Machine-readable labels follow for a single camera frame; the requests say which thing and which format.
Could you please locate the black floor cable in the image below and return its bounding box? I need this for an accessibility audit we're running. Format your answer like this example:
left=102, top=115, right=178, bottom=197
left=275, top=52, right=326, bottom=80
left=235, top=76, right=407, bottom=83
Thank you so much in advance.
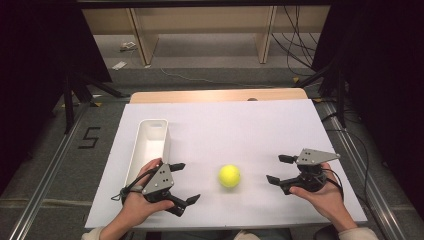
left=324, top=111, right=372, bottom=208

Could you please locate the bundle of hanging black cables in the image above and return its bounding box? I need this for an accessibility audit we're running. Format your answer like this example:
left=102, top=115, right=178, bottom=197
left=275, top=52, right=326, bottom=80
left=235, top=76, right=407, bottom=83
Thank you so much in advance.
left=270, top=5, right=322, bottom=78

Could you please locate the crumpled paper scrap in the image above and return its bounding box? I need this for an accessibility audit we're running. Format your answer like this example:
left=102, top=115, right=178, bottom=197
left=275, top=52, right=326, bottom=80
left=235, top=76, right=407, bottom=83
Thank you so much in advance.
left=119, top=41, right=139, bottom=53

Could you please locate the white plastic bin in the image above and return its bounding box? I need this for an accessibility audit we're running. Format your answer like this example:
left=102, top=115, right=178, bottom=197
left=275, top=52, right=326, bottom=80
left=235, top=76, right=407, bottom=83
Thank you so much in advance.
left=123, top=118, right=172, bottom=188

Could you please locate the white foam board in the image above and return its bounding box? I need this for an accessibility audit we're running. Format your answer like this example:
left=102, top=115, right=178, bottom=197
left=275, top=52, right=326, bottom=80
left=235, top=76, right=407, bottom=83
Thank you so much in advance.
left=84, top=98, right=369, bottom=231

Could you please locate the black curtain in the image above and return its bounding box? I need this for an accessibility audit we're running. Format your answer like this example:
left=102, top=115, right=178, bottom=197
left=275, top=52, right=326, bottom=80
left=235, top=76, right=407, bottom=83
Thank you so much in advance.
left=0, top=0, right=113, bottom=198
left=310, top=0, right=424, bottom=222

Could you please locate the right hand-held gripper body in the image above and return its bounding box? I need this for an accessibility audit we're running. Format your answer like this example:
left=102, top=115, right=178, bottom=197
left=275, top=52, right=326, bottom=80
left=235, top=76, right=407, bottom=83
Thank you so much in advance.
left=295, top=148, right=341, bottom=194

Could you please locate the wooden table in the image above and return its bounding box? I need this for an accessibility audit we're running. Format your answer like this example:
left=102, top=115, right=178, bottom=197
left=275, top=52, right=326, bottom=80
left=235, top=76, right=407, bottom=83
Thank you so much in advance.
left=128, top=87, right=310, bottom=105

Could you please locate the yellow tennis ball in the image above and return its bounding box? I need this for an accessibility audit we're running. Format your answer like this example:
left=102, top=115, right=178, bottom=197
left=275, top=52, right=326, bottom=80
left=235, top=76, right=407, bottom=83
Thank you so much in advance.
left=218, top=163, right=242, bottom=189

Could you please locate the aluminium floor rail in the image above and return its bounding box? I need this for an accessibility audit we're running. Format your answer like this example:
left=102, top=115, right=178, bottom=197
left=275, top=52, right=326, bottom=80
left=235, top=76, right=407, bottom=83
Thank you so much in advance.
left=7, top=102, right=92, bottom=240
left=319, top=99, right=407, bottom=240

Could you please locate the person's right hand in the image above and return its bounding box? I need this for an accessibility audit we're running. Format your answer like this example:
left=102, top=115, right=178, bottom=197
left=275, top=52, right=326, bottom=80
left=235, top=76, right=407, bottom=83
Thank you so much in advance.
left=288, top=162, right=350, bottom=228

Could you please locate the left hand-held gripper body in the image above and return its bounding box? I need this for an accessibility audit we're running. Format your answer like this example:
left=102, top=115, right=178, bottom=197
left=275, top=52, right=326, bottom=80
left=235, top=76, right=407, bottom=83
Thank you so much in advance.
left=142, top=162, right=177, bottom=205

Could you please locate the right hand-held gripper black cable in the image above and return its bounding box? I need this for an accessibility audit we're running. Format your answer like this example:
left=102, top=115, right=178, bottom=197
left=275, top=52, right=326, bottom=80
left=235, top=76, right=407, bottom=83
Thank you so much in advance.
left=320, top=167, right=345, bottom=202

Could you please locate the black metal stand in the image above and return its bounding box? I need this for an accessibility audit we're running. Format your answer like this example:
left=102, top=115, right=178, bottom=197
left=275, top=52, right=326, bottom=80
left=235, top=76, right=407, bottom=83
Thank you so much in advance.
left=294, top=54, right=348, bottom=130
left=62, top=71, right=132, bottom=135

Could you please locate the person's beige top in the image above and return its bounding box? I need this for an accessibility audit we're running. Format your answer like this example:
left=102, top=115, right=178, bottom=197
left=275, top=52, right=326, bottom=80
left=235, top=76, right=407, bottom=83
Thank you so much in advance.
left=233, top=229, right=262, bottom=240

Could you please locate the person's left hand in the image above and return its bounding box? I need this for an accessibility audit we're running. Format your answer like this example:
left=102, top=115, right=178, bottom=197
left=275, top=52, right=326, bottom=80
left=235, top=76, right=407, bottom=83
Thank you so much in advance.
left=115, top=158, right=176, bottom=232

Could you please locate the thin white floor cable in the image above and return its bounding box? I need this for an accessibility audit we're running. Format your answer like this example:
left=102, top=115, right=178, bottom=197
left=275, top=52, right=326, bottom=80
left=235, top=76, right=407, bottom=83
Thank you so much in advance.
left=160, top=67, right=278, bottom=90

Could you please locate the light wooden shelf unit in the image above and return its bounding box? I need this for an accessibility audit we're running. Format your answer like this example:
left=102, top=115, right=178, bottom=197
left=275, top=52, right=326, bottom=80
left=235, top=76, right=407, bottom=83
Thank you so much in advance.
left=81, top=5, right=331, bottom=67

